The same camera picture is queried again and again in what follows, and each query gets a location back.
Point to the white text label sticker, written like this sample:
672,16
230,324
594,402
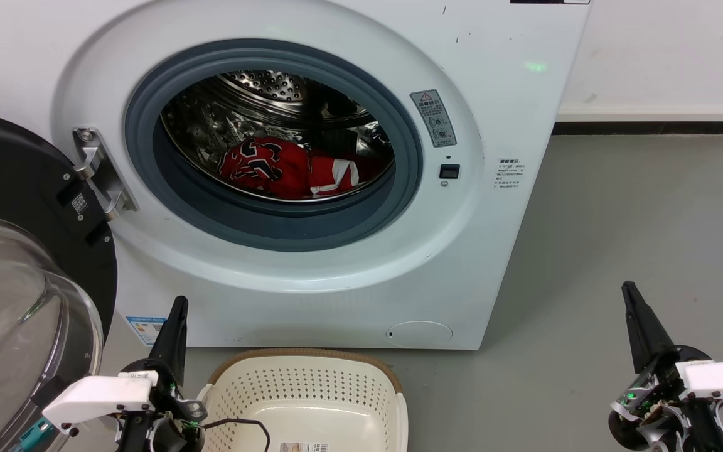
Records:
509,174

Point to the silver metal door hinge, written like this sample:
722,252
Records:
101,176

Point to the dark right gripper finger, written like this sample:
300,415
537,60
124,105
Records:
651,333
636,333

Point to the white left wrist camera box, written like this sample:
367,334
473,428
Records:
98,395

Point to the cream perforated laundry basket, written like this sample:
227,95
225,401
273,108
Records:
311,389

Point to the small QR code sticker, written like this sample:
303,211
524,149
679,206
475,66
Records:
80,203

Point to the blue energy label sticker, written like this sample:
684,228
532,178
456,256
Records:
145,329

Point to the white front-load washing machine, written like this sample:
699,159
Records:
493,251

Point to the grey rubber door gasket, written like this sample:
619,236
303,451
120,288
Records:
273,227

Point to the paper label with barcode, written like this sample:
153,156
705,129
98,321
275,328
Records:
304,447

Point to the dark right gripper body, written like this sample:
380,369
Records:
656,408

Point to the white and black baseboard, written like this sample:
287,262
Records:
650,116

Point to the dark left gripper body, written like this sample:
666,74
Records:
170,433

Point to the round white filter cover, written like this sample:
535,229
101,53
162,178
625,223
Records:
419,334

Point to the red black white garment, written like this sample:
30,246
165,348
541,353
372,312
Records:
292,172

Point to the grey warning sticker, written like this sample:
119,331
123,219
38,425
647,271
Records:
433,119

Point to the black round washer door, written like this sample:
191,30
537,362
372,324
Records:
16,176

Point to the black door latch socket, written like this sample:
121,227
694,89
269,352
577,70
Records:
449,171

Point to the stainless steel washing machine drum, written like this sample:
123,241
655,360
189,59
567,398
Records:
261,85

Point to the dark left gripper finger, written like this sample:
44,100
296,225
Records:
178,351
167,342

